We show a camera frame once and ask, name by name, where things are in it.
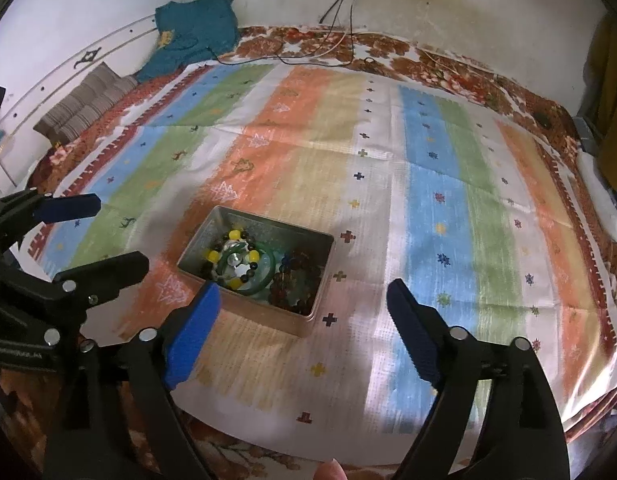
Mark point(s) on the metal tin box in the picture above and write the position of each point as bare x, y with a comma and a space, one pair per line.
248, 310

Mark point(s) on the striped colourful mat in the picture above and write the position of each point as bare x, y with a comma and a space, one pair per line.
338, 160

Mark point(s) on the white power strip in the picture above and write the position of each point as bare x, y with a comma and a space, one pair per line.
603, 195

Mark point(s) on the mustard yellow hanging cloth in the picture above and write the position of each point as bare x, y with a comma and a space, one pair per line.
610, 85

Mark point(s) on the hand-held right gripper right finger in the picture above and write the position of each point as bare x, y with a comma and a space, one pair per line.
413, 332

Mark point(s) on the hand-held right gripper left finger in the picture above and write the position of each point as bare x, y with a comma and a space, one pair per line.
193, 340

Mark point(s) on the green bangle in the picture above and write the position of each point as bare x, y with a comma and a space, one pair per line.
268, 272

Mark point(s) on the teal shirt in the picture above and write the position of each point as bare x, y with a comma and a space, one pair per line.
198, 25

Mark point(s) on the person's right hand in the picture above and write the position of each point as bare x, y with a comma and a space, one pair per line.
332, 471

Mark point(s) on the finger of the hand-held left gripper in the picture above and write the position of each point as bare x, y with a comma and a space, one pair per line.
71, 207
113, 272

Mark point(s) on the brown striped pillow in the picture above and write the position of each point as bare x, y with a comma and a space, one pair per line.
83, 105

